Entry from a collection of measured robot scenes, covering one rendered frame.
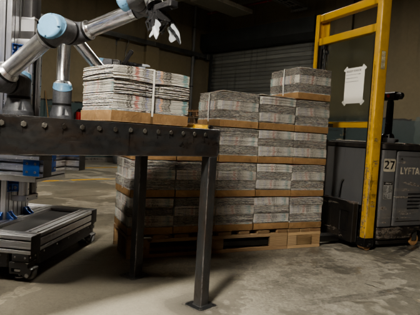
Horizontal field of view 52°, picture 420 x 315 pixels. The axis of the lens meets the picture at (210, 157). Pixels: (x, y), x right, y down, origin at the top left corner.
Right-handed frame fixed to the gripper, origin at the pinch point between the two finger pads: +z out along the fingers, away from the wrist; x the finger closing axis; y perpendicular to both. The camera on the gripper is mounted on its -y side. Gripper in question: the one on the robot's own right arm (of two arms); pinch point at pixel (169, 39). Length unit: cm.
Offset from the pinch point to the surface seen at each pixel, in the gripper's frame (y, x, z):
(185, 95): 18.7, -16.5, 12.7
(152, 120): 24.8, 0.0, 22.8
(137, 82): 17.3, 7.6, 9.8
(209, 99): 78, -91, -31
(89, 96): 39.5, 18.1, 3.8
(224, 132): 73, -90, -2
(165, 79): 15.7, -5.8, 7.7
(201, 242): 45, -24, 73
